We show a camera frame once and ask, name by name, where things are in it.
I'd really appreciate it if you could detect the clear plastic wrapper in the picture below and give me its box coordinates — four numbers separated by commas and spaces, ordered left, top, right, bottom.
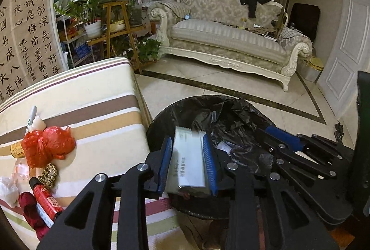
13, 162, 31, 181

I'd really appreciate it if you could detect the dark red cloth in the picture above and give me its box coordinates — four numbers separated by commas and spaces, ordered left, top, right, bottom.
19, 191, 54, 240

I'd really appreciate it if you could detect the gold gift box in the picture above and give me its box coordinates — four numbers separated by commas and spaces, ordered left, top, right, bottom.
301, 56, 324, 83

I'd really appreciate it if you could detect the red bottle with black cap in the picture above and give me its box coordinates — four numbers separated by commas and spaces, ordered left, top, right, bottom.
29, 177, 65, 229

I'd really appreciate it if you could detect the white flower pot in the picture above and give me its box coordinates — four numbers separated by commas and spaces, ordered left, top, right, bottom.
84, 21, 102, 39

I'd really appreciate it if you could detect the trash bin with black bag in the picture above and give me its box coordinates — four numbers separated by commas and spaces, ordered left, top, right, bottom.
146, 95, 292, 220

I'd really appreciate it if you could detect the blue crate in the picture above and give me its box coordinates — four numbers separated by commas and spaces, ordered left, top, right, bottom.
74, 45, 90, 58

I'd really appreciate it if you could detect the red plastic bag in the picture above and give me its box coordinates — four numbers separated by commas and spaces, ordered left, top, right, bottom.
21, 126, 76, 169

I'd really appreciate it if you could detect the pile of papers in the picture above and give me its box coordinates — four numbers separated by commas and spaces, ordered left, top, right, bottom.
244, 25, 279, 41

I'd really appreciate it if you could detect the striped tablecloth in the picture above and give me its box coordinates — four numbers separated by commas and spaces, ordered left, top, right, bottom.
0, 57, 185, 250

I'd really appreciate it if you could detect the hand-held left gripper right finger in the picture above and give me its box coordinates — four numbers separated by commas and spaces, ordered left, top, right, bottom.
201, 134, 340, 250

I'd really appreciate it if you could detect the white tube with green print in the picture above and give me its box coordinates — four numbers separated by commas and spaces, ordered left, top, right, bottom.
25, 105, 47, 135

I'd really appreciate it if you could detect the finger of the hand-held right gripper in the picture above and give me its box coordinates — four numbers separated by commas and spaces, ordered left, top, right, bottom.
256, 130, 355, 229
264, 125, 355, 179

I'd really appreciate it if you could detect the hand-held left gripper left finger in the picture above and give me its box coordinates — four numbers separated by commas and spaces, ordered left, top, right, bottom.
36, 136, 174, 250

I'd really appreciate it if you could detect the white crumpled tissue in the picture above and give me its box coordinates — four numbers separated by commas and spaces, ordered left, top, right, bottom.
0, 176, 20, 208

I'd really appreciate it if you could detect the yellow and white pot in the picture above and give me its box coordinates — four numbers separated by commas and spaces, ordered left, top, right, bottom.
110, 20, 126, 32

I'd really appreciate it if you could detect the ornate white sofa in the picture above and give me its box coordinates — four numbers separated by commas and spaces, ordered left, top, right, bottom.
147, 0, 313, 91

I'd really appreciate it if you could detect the wooden plant stand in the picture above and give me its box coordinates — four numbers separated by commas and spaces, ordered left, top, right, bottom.
87, 1, 148, 74

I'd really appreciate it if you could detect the calligraphy wall scroll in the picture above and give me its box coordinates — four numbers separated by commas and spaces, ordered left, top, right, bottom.
6, 0, 65, 86
0, 0, 28, 103

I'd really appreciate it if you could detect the brown bottle with yellow label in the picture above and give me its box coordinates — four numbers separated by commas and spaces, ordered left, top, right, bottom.
11, 142, 26, 158

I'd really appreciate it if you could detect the golden rope knot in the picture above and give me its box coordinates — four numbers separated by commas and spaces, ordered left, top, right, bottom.
37, 165, 58, 188

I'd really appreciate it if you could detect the white tissue packet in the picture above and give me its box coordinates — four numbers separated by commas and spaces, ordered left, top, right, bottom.
166, 126, 211, 195

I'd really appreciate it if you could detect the low leafy green plant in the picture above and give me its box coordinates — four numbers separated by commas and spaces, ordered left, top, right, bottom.
137, 37, 162, 61

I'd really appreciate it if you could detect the white panelled door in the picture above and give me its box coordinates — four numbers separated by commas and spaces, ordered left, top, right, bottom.
316, 0, 370, 110

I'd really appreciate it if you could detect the metal storage shelf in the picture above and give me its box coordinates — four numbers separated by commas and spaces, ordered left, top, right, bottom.
56, 14, 100, 68

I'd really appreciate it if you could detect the dark cabinet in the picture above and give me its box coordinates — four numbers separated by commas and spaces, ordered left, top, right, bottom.
289, 3, 321, 34

